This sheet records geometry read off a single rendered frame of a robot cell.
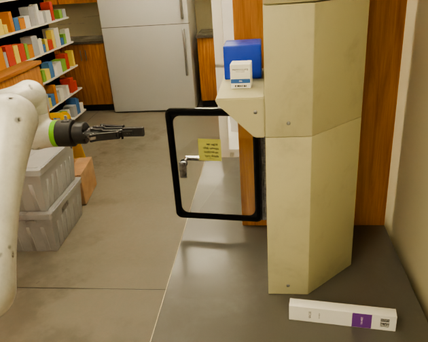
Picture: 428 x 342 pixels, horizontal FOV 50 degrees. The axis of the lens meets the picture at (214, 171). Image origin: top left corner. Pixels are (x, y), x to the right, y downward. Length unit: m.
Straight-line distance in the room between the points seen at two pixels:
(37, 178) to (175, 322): 2.11
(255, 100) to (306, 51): 0.15
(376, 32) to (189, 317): 0.96
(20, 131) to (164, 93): 5.18
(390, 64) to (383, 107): 0.13
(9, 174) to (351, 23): 0.85
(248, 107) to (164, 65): 5.12
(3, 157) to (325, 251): 0.86
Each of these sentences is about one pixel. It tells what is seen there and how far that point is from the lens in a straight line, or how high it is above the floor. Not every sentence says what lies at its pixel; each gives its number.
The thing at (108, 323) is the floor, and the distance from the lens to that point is 2.77.
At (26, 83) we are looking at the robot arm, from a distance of 1.63.
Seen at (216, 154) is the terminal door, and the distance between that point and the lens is 1.48.
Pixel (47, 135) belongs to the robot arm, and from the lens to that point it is 1.62.
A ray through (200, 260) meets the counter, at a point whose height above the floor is 0.94.
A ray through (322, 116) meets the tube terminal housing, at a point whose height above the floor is 1.45.
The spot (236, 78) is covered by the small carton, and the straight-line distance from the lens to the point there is 1.16.
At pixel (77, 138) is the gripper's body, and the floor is 1.30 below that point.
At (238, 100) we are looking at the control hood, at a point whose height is 1.50.
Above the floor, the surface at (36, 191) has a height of 0.49.
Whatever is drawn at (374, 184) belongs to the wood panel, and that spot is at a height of 1.10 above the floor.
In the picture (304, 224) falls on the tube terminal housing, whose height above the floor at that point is 1.17.
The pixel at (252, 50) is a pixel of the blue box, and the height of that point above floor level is 1.59.
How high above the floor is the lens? 1.80
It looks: 24 degrees down
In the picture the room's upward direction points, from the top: 4 degrees counter-clockwise
